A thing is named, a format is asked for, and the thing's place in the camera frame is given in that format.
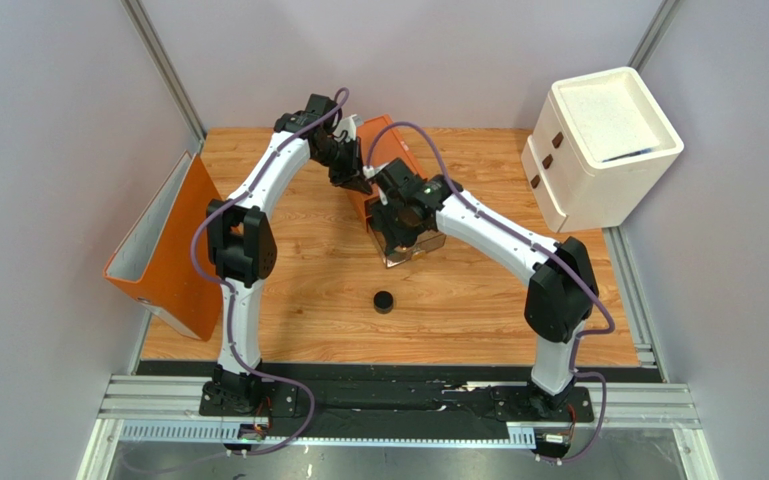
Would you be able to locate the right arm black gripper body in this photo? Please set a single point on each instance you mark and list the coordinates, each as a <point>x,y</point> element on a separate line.
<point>388,227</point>

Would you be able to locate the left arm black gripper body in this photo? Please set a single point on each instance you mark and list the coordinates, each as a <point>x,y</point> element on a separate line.
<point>339,158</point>

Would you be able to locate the clear plastic drawer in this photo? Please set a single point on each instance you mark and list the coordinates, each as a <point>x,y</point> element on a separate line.
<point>426,243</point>

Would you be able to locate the orange drawer organizer box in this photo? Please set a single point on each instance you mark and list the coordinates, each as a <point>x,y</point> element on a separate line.
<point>390,146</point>

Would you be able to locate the small black round jar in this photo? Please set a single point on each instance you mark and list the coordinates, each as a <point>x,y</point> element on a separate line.
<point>383,302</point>

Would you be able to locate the gold lidded cream jar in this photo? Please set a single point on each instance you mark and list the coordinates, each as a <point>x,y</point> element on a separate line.
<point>412,216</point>

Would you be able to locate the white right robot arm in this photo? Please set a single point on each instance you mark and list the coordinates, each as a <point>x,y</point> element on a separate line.
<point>561,289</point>

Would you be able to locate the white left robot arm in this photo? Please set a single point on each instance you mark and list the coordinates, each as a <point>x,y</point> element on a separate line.
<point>242,248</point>

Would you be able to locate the white foam drawer cabinet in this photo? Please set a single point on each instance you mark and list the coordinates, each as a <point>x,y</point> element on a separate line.
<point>600,144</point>

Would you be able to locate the orange ring binder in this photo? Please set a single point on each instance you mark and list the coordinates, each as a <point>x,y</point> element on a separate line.
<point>152,264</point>

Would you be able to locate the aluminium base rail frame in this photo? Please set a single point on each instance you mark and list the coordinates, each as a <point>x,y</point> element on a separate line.
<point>433,389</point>

